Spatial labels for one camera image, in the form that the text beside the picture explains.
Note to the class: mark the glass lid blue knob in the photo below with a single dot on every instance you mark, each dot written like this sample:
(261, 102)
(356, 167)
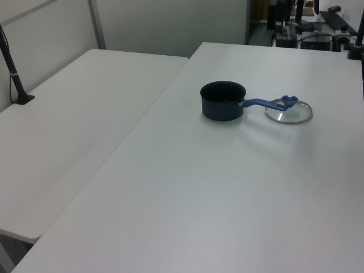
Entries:
(295, 115)

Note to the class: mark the white side table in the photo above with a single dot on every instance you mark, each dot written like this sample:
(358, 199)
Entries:
(71, 119)

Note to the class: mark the black computer box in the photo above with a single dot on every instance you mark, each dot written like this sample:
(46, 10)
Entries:
(316, 42)

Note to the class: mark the black monitor stand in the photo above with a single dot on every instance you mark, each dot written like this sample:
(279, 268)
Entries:
(301, 17)

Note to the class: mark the black table clamp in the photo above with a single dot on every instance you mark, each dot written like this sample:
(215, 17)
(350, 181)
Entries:
(355, 51)

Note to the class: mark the black keyboard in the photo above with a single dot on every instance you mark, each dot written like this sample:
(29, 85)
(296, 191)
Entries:
(337, 20)

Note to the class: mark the black computer mouse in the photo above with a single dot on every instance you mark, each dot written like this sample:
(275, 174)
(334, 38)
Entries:
(334, 8)

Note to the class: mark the grey metal partition post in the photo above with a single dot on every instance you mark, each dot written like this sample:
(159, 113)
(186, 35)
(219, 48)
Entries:
(98, 25)

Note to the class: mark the black camera stand pole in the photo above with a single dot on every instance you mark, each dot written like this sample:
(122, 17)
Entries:
(15, 79)

